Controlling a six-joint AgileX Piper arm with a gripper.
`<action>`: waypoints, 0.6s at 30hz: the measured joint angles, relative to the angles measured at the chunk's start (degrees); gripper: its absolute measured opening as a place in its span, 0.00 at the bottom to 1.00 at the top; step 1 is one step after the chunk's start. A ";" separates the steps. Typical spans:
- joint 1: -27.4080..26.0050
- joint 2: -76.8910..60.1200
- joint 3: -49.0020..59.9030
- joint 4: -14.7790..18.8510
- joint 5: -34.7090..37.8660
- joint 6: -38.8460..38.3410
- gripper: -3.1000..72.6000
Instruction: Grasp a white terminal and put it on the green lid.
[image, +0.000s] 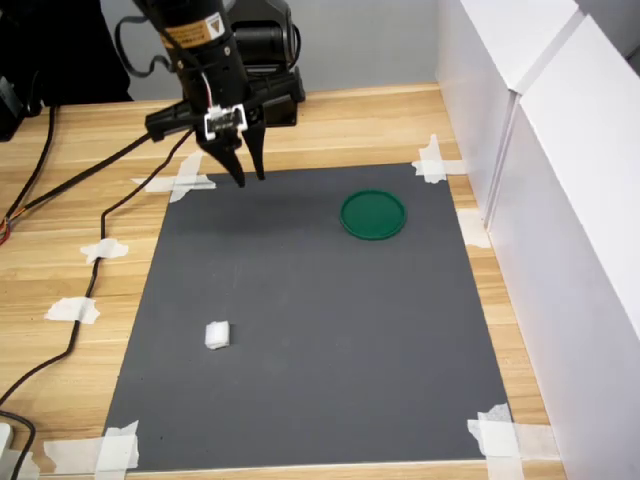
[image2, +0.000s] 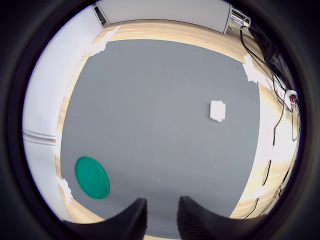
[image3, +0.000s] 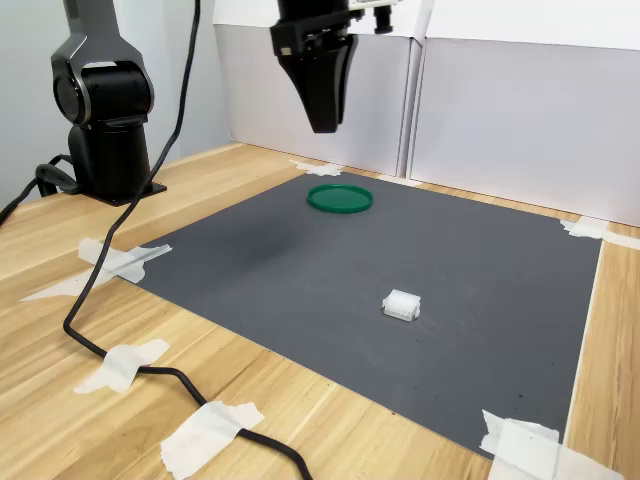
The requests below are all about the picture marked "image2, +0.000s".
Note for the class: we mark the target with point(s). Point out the small white plastic terminal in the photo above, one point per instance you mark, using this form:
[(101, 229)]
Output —
[(217, 110)]

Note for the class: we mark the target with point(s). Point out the round green lid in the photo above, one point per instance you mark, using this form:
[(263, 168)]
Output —
[(91, 177)]

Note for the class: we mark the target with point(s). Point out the white masking tape piece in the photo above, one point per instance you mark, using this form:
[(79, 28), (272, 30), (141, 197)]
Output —
[(251, 72), (65, 187), (258, 192), (100, 46)]

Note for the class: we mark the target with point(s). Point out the white foam board partition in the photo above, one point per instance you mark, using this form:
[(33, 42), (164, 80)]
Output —
[(162, 10), (40, 162), (50, 87)]

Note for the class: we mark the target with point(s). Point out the dark grey mat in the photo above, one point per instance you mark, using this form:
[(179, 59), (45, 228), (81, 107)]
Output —
[(150, 100)]

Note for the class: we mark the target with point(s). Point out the white power strip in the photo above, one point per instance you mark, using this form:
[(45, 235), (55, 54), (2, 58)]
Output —
[(240, 16)]

